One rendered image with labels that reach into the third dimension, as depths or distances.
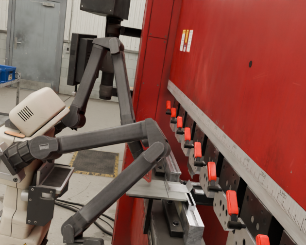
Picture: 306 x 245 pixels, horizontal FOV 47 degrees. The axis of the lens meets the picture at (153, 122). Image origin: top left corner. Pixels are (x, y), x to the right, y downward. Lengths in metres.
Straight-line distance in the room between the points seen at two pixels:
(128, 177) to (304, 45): 0.65
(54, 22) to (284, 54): 8.07
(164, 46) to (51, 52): 6.55
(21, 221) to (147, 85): 1.24
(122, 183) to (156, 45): 1.36
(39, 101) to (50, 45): 7.41
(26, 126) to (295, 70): 0.96
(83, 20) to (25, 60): 1.64
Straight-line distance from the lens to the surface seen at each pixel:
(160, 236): 1.52
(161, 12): 2.34
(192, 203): 1.57
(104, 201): 1.15
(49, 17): 8.75
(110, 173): 4.32
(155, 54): 2.34
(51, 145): 1.19
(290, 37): 0.81
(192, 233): 1.46
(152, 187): 1.62
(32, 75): 8.92
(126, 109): 1.56
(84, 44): 2.52
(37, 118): 1.36
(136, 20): 8.47
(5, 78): 4.72
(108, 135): 1.14
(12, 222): 1.54
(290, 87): 0.76
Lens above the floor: 1.65
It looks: 13 degrees down
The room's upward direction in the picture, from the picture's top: 9 degrees clockwise
